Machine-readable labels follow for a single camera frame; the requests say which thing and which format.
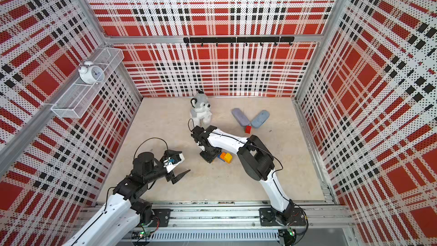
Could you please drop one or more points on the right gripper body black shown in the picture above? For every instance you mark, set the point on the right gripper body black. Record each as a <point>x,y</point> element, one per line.
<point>209,154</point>

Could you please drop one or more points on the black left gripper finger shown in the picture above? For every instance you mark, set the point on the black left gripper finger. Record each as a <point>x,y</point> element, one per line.
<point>171,153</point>
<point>180,176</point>

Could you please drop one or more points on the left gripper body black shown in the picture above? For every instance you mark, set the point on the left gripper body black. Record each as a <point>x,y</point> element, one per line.
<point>169,176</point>

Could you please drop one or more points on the yellow lego brick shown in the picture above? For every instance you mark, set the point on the yellow lego brick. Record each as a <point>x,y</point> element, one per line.
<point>228,158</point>

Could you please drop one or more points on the red square lego brick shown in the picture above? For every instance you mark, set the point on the red square lego brick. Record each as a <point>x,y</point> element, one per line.
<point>248,129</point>

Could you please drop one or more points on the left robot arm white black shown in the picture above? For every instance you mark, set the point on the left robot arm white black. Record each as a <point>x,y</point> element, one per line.
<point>125,209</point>

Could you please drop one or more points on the long orange lego brick back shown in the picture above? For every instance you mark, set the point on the long orange lego brick back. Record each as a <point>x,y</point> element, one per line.
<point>222,156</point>

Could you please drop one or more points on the grey white husky plush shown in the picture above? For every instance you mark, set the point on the grey white husky plush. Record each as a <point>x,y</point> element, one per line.
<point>201,109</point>

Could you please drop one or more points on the purple grey oval case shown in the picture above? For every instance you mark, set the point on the purple grey oval case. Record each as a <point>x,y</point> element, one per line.
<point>240,117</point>

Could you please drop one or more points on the blue grey oval case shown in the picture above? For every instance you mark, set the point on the blue grey oval case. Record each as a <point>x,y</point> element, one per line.
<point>260,119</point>

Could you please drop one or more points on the white alarm clock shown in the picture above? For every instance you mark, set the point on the white alarm clock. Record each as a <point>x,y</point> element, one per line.
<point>91,73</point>

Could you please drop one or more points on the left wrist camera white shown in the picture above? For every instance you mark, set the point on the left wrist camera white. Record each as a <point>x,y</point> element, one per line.
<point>171,162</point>

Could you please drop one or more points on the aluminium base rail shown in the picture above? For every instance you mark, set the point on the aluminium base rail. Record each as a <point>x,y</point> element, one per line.
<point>317,223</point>

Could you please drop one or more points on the black hook rail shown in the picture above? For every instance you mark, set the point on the black hook rail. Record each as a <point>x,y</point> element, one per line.
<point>239,39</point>

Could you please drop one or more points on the white wire mesh shelf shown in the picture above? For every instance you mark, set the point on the white wire mesh shelf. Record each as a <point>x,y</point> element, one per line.
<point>76,100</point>

